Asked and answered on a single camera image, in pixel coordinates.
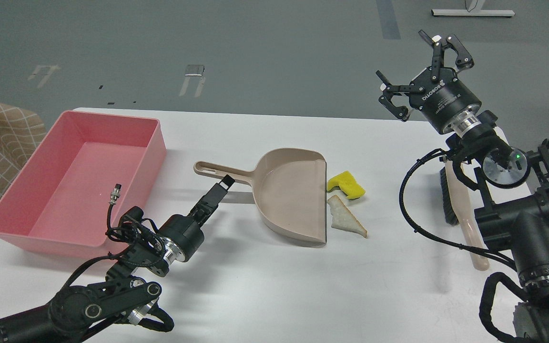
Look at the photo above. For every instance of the white desk leg base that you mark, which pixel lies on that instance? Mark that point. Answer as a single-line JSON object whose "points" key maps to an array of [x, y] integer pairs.
{"points": [[474, 9]]}

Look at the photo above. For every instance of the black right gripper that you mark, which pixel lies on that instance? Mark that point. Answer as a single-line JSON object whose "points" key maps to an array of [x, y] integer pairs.
{"points": [[441, 100]]}

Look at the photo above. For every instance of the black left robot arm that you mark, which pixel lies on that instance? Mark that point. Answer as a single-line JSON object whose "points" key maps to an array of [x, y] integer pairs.
{"points": [[104, 290]]}

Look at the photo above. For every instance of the beige plastic dustpan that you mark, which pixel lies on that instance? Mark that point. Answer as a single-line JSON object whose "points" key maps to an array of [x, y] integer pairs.
{"points": [[289, 190]]}

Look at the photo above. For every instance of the grey floor outlet plate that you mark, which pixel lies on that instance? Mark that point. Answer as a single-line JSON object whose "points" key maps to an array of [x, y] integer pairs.
{"points": [[194, 70]]}

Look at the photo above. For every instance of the pink plastic bin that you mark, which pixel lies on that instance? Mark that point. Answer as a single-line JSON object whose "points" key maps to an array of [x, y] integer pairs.
{"points": [[58, 202]]}

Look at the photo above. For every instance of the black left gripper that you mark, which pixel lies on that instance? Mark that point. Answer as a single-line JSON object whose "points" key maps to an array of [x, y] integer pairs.
{"points": [[185, 231]]}

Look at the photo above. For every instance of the yellow green sponge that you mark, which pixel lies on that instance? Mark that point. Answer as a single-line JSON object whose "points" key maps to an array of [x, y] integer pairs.
{"points": [[346, 182]]}

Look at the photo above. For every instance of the beige hand brush black bristles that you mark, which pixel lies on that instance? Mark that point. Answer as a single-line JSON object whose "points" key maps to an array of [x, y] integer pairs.
{"points": [[457, 206]]}

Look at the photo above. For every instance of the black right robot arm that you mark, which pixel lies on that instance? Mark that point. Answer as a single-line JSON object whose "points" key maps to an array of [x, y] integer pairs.
{"points": [[499, 194]]}

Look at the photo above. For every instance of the white bread slice piece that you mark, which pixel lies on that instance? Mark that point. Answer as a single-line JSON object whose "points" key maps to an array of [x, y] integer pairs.
{"points": [[343, 219]]}

